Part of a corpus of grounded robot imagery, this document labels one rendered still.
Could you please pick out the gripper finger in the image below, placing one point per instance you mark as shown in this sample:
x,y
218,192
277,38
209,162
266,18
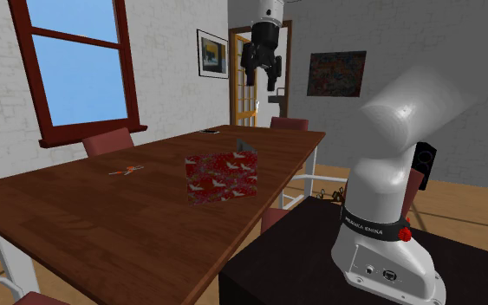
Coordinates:
x,y
250,63
275,72

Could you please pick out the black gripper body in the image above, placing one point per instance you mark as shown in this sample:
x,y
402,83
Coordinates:
x,y
264,38

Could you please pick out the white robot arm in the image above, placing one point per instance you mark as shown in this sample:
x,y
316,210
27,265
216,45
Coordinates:
x,y
381,190

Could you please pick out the wooden door with glass panes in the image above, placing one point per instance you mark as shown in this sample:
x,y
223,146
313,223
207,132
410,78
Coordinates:
x,y
243,101

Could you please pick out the red chair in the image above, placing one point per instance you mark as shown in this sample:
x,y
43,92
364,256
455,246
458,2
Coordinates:
x,y
289,123
411,190
108,142
271,219
36,299

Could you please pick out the small dark phone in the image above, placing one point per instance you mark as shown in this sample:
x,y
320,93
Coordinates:
x,y
209,131

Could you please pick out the red book with white cranes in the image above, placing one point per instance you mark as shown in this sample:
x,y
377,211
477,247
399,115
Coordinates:
x,y
220,179

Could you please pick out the orange and white scissors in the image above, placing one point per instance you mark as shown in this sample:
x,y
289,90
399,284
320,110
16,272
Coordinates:
x,y
127,170

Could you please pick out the red framed window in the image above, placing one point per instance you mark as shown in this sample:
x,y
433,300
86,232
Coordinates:
x,y
78,76

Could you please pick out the black speaker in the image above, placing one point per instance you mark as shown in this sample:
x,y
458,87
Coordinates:
x,y
424,162

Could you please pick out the dark robot stand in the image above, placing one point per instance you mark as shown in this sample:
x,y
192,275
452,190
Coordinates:
x,y
294,253

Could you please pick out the brown wooden table white legs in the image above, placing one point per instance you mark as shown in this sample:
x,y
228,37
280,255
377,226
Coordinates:
x,y
100,211

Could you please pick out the black framed wall picture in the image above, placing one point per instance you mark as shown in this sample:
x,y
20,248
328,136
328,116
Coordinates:
x,y
212,54

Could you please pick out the dark wall painting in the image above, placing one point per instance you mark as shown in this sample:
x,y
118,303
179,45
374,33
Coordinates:
x,y
336,74

